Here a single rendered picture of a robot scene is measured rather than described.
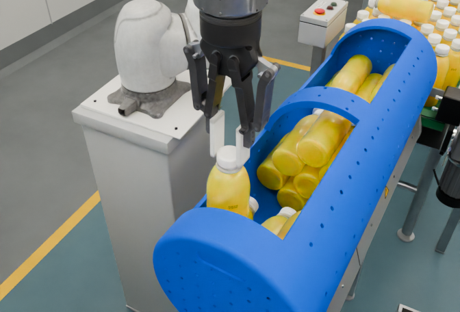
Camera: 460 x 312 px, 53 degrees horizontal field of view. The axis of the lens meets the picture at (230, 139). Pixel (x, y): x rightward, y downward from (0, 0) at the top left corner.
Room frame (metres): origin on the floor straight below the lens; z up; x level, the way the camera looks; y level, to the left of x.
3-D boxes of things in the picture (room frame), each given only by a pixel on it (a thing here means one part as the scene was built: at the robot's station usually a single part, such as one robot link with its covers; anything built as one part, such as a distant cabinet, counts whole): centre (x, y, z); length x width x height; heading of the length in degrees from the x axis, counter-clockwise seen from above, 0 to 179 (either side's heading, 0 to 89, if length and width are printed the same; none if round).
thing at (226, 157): (0.53, 0.00, 1.29); 0.04 x 0.04 x 0.02
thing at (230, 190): (0.52, 0.00, 1.19); 0.07 x 0.07 x 0.19
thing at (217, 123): (0.54, 0.02, 1.33); 0.03 x 0.01 x 0.07; 149
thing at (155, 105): (1.11, 0.24, 1.04); 0.22 x 0.18 x 0.06; 152
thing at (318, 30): (1.54, -0.33, 1.05); 0.20 x 0.10 x 0.10; 149
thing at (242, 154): (0.52, -0.02, 1.33); 0.03 x 0.01 x 0.07; 149
